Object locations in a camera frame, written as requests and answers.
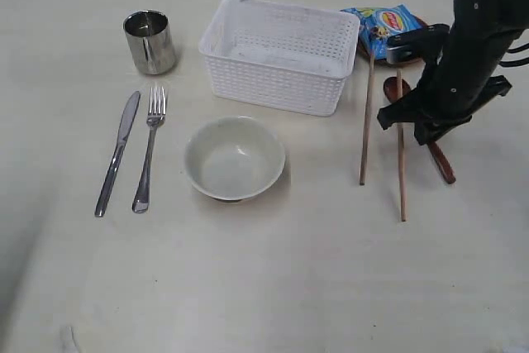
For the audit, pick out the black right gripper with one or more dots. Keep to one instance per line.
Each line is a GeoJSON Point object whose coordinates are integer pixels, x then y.
{"type": "Point", "coordinates": [436, 110]}

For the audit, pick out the dark red wooden spoon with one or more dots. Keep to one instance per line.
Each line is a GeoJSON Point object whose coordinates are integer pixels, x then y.
{"type": "Point", "coordinates": [443, 165]}

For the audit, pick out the brown round plate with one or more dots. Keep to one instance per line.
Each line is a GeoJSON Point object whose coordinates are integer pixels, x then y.
{"type": "Point", "coordinates": [363, 53]}

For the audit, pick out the blue chips bag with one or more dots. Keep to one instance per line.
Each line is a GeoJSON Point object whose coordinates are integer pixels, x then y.
{"type": "Point", "coordinates": [377, 24]}

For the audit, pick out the white perforated plastic basket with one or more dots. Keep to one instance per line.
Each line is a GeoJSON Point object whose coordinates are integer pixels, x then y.
{"type": "Point", "coordinates": [282, 56]}

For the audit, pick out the white ceramic bowl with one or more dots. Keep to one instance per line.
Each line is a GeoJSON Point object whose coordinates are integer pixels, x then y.
{"type": "Point", "coordinates": [232, 159]}

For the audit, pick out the silver fork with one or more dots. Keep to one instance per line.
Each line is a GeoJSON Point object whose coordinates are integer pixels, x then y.
{"type": "Point", "coordinates": [155, 119]}

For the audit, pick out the shiny steel cup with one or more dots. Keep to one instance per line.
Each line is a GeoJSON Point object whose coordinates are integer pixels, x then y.
{"type": "Point", "coordinates": [150, 42]}

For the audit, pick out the silver table knife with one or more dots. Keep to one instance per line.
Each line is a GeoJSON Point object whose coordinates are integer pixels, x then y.
{"type": "Point", "coordinates": [126, 122]}

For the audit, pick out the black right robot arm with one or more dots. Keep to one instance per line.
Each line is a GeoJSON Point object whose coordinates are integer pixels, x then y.
{"type": "Point", "coordinates": [459, 59]}

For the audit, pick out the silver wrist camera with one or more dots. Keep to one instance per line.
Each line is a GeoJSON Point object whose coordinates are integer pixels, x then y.
{"type": "Point", "coordinates": [425, 43]}

